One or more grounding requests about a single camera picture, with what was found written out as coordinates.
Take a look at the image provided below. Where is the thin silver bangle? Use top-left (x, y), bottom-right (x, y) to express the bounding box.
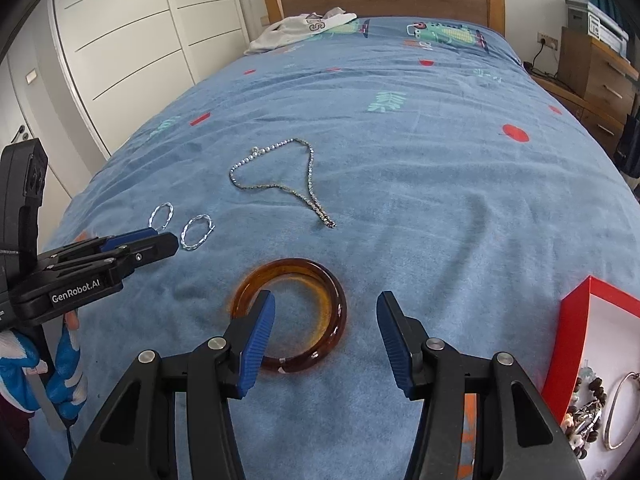
top-left (602, 371), bottom-right (640, 451)

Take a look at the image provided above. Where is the silver chain necklace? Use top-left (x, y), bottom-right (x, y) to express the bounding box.
top-left (229, 137), bottom-right (337, 231)

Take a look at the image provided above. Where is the person's left hand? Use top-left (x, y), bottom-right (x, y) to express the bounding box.
top-left (0, 307), bottom-right (90, 423)

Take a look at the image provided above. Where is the white garment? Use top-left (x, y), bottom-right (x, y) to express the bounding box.
top-left (244, 6), bottom-right (358, 56)

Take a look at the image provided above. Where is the wooden dresser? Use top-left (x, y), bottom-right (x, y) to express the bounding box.
top-left (556, 26), bottom-right (640, 126)

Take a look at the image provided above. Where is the twisted silver hoop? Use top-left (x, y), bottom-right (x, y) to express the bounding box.
top-left (181, 214), bottom-right (217, 252)
top-left (148, 201), bottom-right (176, 233)

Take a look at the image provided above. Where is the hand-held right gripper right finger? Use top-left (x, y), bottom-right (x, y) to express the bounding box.
top-left (376, 290), bottom-right (586, 480)

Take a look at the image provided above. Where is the wooden nightstand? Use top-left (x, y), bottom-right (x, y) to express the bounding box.
top-left (530, 72), bottom-right (626, 153)

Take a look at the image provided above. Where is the black power cable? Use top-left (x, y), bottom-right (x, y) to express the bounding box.
top-left (522, 42), bottom-right (556, 81)

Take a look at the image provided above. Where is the red box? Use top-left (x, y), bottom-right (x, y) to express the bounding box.
top-left (541, 275), bottom-right (640, 480)

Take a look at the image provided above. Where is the black bag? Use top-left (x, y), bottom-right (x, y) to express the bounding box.
top-left (615, 115), bottom-right (640, 178)

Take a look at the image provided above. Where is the blue printed blanket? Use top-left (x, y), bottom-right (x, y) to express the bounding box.
top-left (45, 16), bottom-right (640, 480)

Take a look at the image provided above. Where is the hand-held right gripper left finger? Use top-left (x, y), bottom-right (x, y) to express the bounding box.
top-left (62, 290), bottom-right (277, 480)

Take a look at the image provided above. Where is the beaded bracelet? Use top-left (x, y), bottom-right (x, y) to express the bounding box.
top-left (560, 375), bottom-right (606, 461)

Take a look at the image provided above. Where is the amber bangle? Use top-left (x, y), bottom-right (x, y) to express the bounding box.
top-left (230, 257), bottom-right (347, 375)

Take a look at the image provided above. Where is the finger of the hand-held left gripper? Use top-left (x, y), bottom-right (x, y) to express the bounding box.
top-left (47, 232), bottom-right (179, 274)
top-left (40, 227), bottom-right (157, 262)

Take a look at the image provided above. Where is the white printer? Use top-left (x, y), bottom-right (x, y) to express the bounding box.
top-left (565, 0), bottom-right (630, 56)

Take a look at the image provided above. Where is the white door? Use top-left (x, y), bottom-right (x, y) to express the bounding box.
top-left (0, 55), bottom-right (76, 211)

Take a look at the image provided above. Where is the white wardrobe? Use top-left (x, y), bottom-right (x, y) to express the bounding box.
top-left (47, 0), bottom-right (251, 171)

